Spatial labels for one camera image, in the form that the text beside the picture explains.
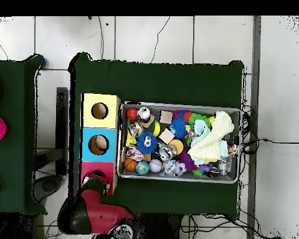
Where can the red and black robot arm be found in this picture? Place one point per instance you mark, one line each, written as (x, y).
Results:
(99, 214)

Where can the small orange basketball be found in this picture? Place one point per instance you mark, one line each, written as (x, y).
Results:
(130, 164)

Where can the globe print ball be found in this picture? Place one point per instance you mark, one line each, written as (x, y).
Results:
(142, 168)

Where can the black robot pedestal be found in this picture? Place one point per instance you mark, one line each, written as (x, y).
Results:
(162, 229)

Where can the plain wooden cube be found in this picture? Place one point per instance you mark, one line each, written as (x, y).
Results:
(167, 136)

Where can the cream knitted cloth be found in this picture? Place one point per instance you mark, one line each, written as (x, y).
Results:
(209, 147)

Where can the blue spiky ball with eyes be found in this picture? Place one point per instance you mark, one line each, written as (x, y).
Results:
(147, 142)

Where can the plain orange ball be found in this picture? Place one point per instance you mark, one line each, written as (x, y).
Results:
(132, 113)

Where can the mint green cloth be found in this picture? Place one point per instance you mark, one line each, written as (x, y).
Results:
(200, 129)

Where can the wooden box with three holes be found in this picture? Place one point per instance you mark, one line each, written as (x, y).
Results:
(99, 123)

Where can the dark green side tablecloth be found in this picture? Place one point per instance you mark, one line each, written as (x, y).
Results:
(12, 161)

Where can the white baseball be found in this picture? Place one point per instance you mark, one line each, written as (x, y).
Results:
(156, 166)

